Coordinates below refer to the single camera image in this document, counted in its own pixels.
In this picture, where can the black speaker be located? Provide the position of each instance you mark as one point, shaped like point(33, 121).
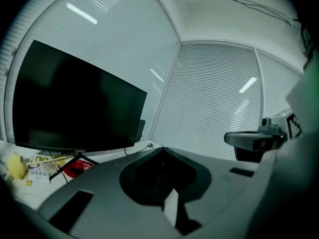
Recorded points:
point(141, 131)

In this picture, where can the wooden stick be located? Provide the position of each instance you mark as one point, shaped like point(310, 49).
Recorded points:
point(49, 160)

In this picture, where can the white snack packet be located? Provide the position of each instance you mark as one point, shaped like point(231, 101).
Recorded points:
point(37, 174)

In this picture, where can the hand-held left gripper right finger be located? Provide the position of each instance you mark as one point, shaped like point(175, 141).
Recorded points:
point(224, 188)

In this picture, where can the yellow printed wrapper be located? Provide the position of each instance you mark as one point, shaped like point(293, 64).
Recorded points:
point(46, 167)

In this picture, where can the black printed T-shirt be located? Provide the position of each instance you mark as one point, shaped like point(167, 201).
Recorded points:
point(309, 41)

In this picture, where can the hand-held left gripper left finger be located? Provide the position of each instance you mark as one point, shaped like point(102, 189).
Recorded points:
point(112, 208)

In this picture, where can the black computer monitor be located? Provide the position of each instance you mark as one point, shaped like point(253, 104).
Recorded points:
point(74, 96)

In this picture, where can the yellow round toy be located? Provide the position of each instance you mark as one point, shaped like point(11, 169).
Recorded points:
point(16, 165)

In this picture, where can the red glossy packet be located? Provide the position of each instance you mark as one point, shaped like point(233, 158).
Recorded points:
point(84, 164)

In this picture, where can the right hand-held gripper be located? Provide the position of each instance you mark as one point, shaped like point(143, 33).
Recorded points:
point(292, 124)

